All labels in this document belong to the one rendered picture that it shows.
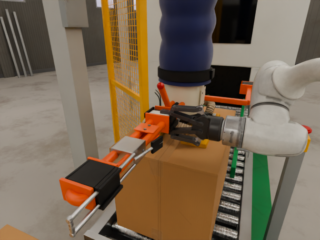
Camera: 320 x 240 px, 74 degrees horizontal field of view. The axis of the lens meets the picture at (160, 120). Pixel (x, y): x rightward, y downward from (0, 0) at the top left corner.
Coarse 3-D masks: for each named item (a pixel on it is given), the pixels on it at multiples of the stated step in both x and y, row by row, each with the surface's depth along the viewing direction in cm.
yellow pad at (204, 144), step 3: (204, 111) 108; (210, 114) 103; (213, 114) 103; (216, 114) 104; (219, 114) 105; (180, 141) 81; (183, 141) 81; (201, 141) 79; (204, 141) 79; (207, 141) 80; (186, 144) 81; (189, 144) 80; (192, 144) 80; (201, 144) 78; (204, 144) 78; (207, 144) 80; (201, 147) 79; (204, 147) 78
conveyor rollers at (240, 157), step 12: (228, 108) 270; (240, 108) 265; (240, 156) 164; (228, 168) 151; (240, 168) 156; (228, 180) 143; (240, 180) 140; (228, 192) 128; (228, 204) 119; (228, 216) 112; (120, 228) 105; (216, 228) 105; (228, 228) 105
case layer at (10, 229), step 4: (4, 228) 106; (8, 228) 106; (12, 228) 106; (0, 232) 103; (4, 232) 103; (8, 232) 103; (12, 232) 103; (16, 232) 103; (20, 232) 103; (24, 232) 103; (0, 236) 101; (4, 236) 101; (8, 236) 101; (12, 236) 101; (16, 236) 101; (20, 236) 101; (24, 236) 101; (28, 236) 101
